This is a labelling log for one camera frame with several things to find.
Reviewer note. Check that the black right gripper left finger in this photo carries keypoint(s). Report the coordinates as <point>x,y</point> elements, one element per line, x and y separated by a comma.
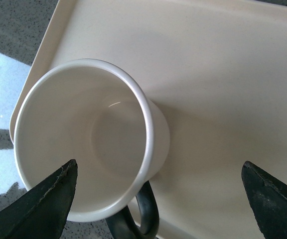
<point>42,212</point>

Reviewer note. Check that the beige rectangular plastic tray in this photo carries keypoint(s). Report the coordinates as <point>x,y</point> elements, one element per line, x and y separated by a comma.
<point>217,69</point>

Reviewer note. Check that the white smiley mug black handle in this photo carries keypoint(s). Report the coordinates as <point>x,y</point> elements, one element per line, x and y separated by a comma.
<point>94,112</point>

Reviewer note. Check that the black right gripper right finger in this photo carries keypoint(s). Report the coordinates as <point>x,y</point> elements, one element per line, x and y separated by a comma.
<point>267,197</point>

